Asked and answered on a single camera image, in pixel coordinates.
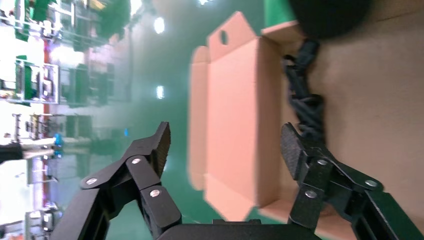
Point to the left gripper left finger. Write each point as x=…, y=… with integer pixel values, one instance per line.
x=112, y=172

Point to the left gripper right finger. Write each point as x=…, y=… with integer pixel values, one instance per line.
x=331, y=179

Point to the open brown cardboard mailer box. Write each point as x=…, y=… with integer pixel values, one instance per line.
x=242, y=116

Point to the metal storage shelf rack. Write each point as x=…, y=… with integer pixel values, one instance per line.
x=33, y=82

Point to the green table cloth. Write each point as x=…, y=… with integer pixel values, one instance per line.
x=276, y=11

